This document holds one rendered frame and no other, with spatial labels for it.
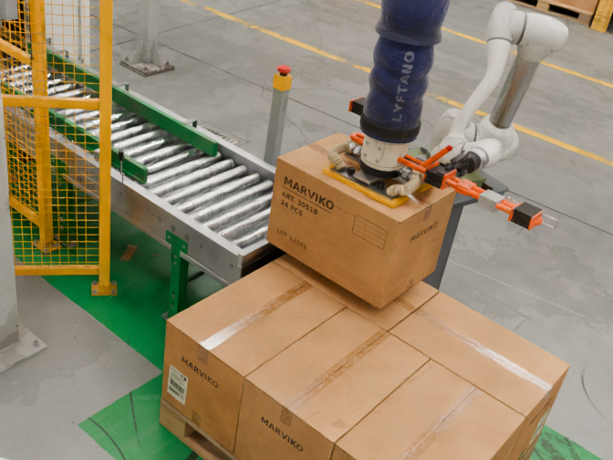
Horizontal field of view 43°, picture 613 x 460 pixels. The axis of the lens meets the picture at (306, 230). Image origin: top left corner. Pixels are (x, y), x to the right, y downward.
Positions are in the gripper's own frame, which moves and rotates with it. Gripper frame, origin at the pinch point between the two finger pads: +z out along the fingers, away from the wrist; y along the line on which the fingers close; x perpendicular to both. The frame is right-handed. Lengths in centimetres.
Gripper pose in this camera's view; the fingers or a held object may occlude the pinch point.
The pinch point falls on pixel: (443, 176)
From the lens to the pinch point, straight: 286.3
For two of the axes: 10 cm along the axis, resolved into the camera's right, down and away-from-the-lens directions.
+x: -7.6, -4.4, 4.8
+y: -1.5, 8.4, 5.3
